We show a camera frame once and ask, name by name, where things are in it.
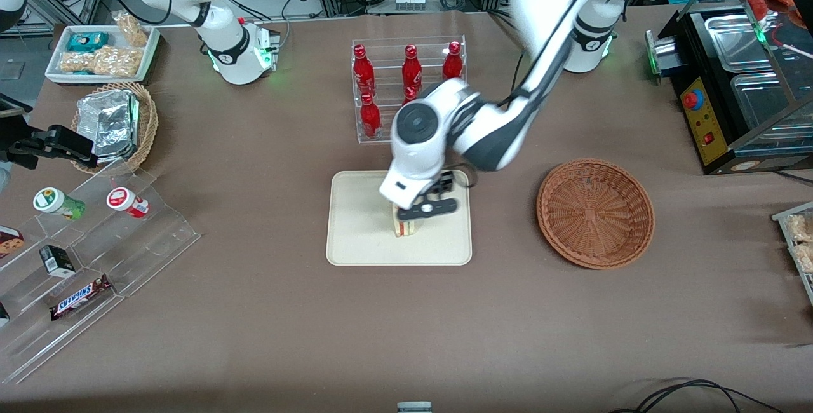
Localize green lid cup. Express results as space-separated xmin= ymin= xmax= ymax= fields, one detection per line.
xmin=33 ymin=187 xmax=86 ymax=220

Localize red lid cup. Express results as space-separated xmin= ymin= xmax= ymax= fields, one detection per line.
xmin=106 ymin=187 xmax=151 ymax=219

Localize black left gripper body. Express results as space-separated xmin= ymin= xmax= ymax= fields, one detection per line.
xmin=422 ymin=170 xmax=458 ymax=204

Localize silver metal device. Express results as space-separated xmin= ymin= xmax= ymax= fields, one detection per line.
xmin=645 ymin=30 xmax=679 ymax=78

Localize black floor cable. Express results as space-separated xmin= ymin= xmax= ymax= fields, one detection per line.
xmin=610 ymin=378 xmax=785 ymax=413

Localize teal snack packet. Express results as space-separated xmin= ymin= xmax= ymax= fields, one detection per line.
xmin=67 ymin=32 xmax=110 ymax=53

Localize black food warmer cabinet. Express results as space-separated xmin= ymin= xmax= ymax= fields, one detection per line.
xmin=657 ymin=0 xmax=813 ymax=175

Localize Snickers bar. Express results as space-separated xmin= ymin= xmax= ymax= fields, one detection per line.
xmin=50 ymin=274 xmax=113 ymax=321

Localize steel warmer pan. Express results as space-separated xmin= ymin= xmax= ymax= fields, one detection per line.
xmin=730 ymin=73 xmax=813 ymax=140
xmin=705 ymin=14 xmax=772 ymax=58

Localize small wicker basket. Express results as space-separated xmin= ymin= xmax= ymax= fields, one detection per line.
xmin=70 ymin=81 xmax=159 ymax=175

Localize clear peanut bag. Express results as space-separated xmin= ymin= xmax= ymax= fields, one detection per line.
xmin=111 ymin=10 xmax=150 ymax=47
xmin=59 ymin=46 xmax=144 ymax=77

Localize foil food container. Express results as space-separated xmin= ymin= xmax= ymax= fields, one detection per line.
xmin=76 ymin=90 xmax=140 ymax=161

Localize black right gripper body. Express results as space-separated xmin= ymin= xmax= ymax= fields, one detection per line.
xmin=0 ymin=114 xmax=46 ymax=164

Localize small black box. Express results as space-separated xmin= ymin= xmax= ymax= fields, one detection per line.
xmin=39 ymin=245 xmax=77 ymax=277

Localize cookie box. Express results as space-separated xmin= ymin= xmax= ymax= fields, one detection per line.
xmin=0 ymin=226 xmax=26 ymax=260

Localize white snack tray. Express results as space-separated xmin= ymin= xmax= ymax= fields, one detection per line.
xmin=44 ymin=24 xmax=161 ymax=86

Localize grey framed snack rack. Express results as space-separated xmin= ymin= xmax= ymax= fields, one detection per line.
xmin=772 ymin=202 xmax=813 ymax=306

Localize cream plastic tray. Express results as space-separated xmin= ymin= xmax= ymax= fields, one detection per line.
xmin=326 ymin=170 xmax=473 ymax=266

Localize clear acrylic step display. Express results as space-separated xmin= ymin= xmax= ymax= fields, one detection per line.
xmin=0 ymin=162 xmax=201 ymax=385

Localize triangle sandwich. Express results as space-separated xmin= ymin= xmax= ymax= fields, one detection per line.
xmin=393 ymin=205 xmax=421 ymax=238

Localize brown wicker basket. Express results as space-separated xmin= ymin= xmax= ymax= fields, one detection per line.
xmin=537 ymin=158 xmax=655 ymax=270

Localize clear acrylic bottle rack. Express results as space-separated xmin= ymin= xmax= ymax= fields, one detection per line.
xmin=351 ymin=35 xmax=467 ymax=144

